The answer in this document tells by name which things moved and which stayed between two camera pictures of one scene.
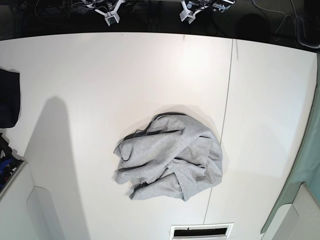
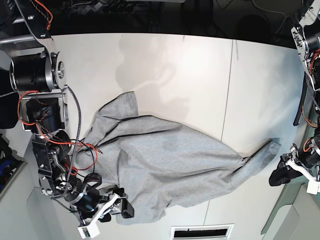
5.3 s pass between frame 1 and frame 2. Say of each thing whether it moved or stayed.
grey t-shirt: moved
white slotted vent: stayed
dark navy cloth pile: stayed
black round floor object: stayed
